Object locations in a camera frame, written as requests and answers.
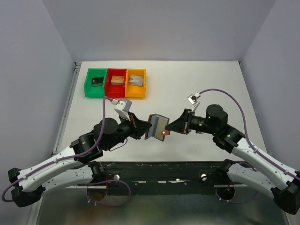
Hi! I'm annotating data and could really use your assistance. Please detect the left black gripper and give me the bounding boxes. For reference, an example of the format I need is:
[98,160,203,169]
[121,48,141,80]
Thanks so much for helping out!
[104,112,152,151]

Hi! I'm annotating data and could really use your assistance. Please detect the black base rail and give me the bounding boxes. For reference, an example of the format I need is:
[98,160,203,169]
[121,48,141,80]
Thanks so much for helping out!
[86,159,233,195]

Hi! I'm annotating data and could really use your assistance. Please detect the purple cable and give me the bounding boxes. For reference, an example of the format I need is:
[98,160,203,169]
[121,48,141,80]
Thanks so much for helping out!
[194,88,300,204]
[1,96,132,207]

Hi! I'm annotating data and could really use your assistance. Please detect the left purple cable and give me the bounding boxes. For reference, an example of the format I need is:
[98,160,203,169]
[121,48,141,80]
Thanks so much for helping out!
[1,96,132,207]

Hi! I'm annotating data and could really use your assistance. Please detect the orange plastic bin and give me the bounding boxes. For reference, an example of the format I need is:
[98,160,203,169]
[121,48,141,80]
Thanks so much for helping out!
[125,68,147,98]

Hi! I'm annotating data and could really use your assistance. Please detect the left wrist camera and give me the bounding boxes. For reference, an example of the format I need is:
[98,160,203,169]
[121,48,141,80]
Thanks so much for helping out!
[111,99,132,120]

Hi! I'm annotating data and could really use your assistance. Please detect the red plastic bin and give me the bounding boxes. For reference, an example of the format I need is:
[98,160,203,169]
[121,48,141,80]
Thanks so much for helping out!
[105,68,127,98]

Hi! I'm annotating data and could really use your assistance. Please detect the black card stack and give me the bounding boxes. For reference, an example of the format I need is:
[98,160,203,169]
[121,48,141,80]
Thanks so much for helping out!
[91,76,104,87]

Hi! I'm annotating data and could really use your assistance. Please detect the gold card stack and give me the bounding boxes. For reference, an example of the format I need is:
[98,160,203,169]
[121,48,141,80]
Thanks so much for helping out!
[111,75,124,85]

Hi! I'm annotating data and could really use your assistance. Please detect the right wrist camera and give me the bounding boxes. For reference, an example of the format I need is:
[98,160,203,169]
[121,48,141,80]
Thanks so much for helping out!
[188,92,201,113]

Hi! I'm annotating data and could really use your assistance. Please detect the green plastic bin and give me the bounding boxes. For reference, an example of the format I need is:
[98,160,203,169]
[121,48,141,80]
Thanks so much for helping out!
[84,68,107,98]

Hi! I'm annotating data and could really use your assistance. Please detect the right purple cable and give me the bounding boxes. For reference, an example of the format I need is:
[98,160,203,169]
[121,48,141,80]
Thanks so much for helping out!
[194,88,300,204]

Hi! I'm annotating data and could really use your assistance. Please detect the silver card stack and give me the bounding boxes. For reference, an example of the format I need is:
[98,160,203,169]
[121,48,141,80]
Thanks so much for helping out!
[129,75,144,87]

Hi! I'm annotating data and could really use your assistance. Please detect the brown leather card holder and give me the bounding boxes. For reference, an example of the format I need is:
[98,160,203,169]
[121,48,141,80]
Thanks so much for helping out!
[145,114,170,142]

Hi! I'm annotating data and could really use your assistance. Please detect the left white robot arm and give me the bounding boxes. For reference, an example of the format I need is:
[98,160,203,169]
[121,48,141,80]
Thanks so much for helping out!
[8,112,152,207]

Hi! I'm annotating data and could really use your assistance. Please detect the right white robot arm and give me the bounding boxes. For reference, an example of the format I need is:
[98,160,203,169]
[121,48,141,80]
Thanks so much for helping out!
[165,105,300,215]

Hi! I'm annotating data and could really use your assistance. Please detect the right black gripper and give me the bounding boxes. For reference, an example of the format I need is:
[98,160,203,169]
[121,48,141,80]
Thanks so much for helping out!
[165,108,217,135]

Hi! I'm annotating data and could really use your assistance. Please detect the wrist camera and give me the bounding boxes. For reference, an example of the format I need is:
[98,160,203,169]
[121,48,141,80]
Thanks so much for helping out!
[188,92,201,113]
[111,99,132,120]

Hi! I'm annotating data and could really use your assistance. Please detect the gold credit card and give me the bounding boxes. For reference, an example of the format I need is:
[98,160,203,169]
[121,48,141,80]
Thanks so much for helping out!
[156,118,167,138]

